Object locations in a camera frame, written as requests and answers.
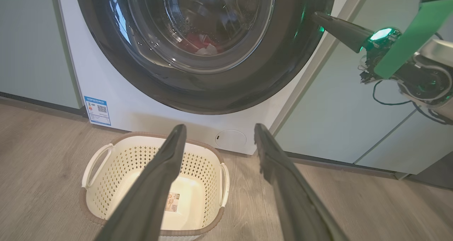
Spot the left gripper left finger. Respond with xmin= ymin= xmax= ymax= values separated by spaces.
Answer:
xmin=94 ymin=124 xmax=187 ymax=241

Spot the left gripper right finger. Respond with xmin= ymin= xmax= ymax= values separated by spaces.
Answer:
xmin=254 ymin=124 xmax=349 ymax=241

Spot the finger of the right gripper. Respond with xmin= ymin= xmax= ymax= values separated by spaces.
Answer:
xmin=311 ymin=11 xmax=375 ymax=54

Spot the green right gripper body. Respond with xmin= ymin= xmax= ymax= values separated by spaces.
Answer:
xmin=359 ymin=0 xmax=453 ymax=84

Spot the dark round washer door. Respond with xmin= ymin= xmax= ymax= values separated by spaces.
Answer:
xmin=74 ymin=0 xmax=337 ymax=115

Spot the white garment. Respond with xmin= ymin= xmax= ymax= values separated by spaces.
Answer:
xmin=195 ymin=34 xmax=219 ymax=56

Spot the red garment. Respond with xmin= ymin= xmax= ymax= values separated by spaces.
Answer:
xmin=184 ymin=32 xmax=220 ymax=54

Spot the white front-load washing machine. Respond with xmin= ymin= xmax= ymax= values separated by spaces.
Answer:
xmin=56 ymin=0 xmax=370 ymax=156

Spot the mint green cabinet door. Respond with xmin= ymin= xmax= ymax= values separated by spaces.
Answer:
xmin=354 ymin=110 xmax=453 ymax=175
xmin=0 ymin=0 xmax=84 ymax=110
xmin=274 ymin=0 xmax=453 ymax=164

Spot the paper label inside basket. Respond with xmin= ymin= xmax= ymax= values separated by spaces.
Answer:
xmin=165 ymin=192 xmax=180 ymax=213

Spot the white perforated laundry basket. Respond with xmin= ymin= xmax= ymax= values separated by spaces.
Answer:
xmin=80 ymin=131 xmax=230 ymax=241

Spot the round white filter cover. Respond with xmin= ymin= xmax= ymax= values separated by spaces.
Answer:
xmin=215 ymin=130 xmax=247 ymax=152

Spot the blue energy label sticker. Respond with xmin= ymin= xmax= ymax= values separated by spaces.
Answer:
xmin=84 ymin=96 xmax=111 ymax=126

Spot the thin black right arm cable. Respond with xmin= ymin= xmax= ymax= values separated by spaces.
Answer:
xmin=372 ymin=80 xmax=453 ymax=125

